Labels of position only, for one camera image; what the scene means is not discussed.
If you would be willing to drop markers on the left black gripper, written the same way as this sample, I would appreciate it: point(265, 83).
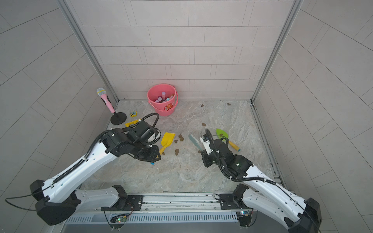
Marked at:
point(155, 156)

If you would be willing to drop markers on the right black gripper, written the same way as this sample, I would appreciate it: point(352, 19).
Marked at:
point(205, 157)

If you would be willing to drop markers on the yellow shovel yellow handle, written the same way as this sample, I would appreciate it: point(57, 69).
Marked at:
point(166, 141)

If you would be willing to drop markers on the green leaf trowel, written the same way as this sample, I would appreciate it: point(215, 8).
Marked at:
point(224, 135)

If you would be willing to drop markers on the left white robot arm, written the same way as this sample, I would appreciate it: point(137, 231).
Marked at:
point(59, 197)

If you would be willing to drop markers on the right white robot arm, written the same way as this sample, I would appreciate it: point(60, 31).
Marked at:
point(257, 191)

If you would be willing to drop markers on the pink plastic bucket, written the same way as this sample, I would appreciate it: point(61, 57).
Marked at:
point(163, 98)

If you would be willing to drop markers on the yellow triangle stencil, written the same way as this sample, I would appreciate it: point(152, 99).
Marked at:
point(132, 123)

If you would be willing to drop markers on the small yellow blue toy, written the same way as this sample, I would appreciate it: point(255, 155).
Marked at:
point(133, 114)

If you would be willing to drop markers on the pink toy microphone on stand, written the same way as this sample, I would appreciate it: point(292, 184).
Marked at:
point(117, 118)

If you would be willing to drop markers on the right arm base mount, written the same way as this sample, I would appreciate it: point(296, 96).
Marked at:
point(232, 201)

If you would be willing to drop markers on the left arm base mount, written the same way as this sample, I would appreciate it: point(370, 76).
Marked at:
point(125, 202)

